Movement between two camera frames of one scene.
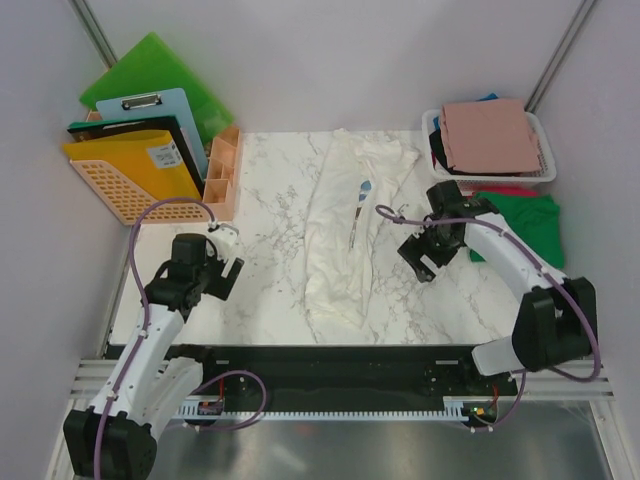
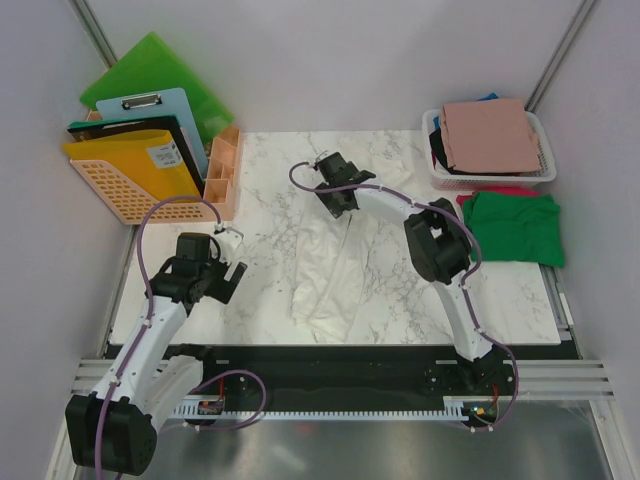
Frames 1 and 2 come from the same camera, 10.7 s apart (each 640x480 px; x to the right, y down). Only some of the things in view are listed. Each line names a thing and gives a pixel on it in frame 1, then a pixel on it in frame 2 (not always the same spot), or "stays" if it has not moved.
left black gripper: x=220 y=285 stays
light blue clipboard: x=166 y=104 stays
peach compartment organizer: x=223 y=176 stays
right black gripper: x=414 y=247 -> x=332 y=205
